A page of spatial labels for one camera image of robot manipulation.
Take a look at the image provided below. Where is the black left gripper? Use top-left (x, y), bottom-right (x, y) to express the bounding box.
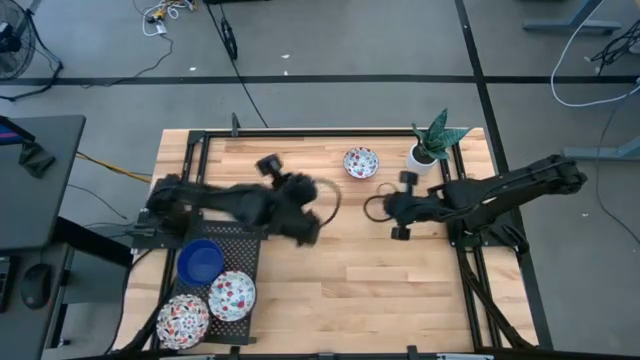
top-left (255, 152), bottom-right (323, 248)

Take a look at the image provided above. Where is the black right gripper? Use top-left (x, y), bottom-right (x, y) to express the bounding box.
top-left (382, 170), bottom-right (434, 242)

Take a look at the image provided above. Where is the blue mini bowl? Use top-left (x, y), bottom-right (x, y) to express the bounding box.
top-left (176, 238), bottom-right (226, 288)

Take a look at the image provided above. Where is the red flower print mini bowl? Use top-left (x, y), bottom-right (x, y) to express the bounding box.
top-left (207, 270), bottom-right (257, 323)
top-left (342, 146), bottom-right (380, 180)

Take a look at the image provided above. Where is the mandala pattern mini bowl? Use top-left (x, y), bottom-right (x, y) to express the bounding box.
top-left (155, 293), bottom-right (211, 351)

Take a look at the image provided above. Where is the white plant pot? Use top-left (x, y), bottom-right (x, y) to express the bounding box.
top-left (405, 142), bottom-right (440, 177)

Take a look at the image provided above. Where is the black perforated metal rack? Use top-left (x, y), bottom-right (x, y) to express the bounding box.
top-left (167, 219), bottom-right (264, 346)

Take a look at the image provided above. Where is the green snake plant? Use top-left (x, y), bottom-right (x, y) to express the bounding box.
top-left (410, 107), bottom-right (474, 162)

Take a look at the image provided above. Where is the grey desk foot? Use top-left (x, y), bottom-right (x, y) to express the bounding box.
top-left (563, 137), bottom-right (640, 162)
top-left (522, 0), bottom-right (624, 36)

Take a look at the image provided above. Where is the black desk crossbar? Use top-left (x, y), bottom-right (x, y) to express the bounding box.
top-left (52, 215), bottom-right (134, 267)

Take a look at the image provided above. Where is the black desk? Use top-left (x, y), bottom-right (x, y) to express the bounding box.
top-left (0, 114), bottom-right (87, 251)

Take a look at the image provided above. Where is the black computer mouse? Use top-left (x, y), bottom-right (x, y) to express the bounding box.
top-left (19, 263), bottom-right (54, 312)

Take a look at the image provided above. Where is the black monitor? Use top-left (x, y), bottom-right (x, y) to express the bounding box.
top-left (0, 115), bottom-right (37, 147)

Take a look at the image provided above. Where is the black keyboard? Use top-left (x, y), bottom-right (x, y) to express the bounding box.
top-left (0, 256), bottom-right (14, 314)

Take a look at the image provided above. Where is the dark grey side desk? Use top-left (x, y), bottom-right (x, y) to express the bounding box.
top-left (0, 243), bottom-right (71, 360)

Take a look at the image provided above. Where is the black floor fan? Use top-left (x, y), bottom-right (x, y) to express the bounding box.
top-left (0, 0), bottom-right (65, 103)

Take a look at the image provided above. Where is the black aluminium rig frame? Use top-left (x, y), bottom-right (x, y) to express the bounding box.
top-left (112, 112), bottom-right (541, 360)

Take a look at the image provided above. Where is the long black floor cable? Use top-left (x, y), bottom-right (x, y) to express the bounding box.
top-left (203, 0), bottom-right (270, 130)

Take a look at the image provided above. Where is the yellow cable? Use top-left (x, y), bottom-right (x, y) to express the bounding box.
top-left (74, 151), bottom-right (153, 185)

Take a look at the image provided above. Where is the thin black floor cable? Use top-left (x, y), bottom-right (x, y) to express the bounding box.
top-left (594, 107), bottom-right (640, 247)

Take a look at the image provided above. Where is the white floor cable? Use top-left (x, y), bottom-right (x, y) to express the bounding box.
top-left (549, 0), bottom-right (640, 109)

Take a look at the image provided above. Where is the white power cable bundle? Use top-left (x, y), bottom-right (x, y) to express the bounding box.
top-left (141, 0), bottom-right (197, 37)

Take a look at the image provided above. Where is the black cable bundle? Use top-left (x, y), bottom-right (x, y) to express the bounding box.
top-left (589, 18), bottom-right (640, 77)

